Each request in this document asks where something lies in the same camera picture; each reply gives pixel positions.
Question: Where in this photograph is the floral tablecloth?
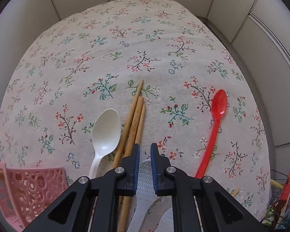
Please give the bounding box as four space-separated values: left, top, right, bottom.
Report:
0 0 270 220

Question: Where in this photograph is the wire basket with packages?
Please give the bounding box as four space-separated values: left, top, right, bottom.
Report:
261 174 290 231

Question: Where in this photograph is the white plastic spoon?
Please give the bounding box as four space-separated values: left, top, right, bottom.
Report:
88 108 121 179

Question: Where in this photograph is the white rice paddle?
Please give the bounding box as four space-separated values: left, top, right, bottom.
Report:
127 159 159 232
155 208 174 232

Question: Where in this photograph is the pink utensil basket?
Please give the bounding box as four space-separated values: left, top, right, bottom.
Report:
0 162 68 231

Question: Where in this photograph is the wooden chopstick long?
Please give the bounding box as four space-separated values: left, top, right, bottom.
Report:
111 80 144 169

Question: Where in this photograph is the wooden chopstick short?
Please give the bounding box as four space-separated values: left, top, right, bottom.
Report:
118 104 146 232

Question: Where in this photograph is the red plastic spoon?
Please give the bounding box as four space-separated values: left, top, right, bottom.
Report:
195 90 228 179

